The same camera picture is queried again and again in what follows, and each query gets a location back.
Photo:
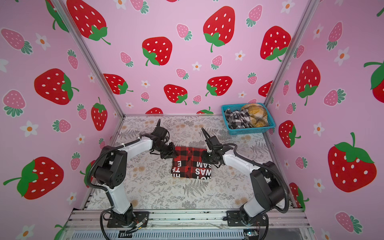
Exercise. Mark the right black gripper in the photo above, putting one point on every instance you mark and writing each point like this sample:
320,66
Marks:
204,158

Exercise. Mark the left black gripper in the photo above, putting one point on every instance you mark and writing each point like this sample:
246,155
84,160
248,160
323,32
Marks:
172,151

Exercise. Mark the red black plaid shirt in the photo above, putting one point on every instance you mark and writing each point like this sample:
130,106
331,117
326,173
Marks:
189,164

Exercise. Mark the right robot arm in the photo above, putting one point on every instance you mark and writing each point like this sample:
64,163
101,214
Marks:
270,189

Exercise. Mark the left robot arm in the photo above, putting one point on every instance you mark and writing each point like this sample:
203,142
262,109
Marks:
108,172

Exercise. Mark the black white plaid shirt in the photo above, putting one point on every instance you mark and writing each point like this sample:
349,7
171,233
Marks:
239,119

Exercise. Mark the teal plastic basket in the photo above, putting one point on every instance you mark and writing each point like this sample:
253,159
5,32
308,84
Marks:
235,107

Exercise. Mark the yellow plaid shirt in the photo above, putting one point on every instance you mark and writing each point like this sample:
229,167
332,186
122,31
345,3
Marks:
258,115

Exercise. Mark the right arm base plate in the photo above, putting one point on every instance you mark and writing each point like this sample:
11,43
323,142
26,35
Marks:
241,219

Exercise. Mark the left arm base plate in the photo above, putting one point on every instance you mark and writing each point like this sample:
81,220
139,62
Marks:
128,220

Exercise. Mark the aluminium front rail frame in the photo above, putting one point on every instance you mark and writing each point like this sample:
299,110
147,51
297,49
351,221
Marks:
198,224

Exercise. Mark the left corner aluminium post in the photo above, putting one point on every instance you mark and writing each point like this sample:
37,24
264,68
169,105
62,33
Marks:
78,38

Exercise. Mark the corner aluminium post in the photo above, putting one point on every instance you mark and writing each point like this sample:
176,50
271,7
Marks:
78,38
303,24

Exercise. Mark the right corner aluminium post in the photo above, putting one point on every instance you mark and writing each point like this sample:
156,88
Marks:
303,24

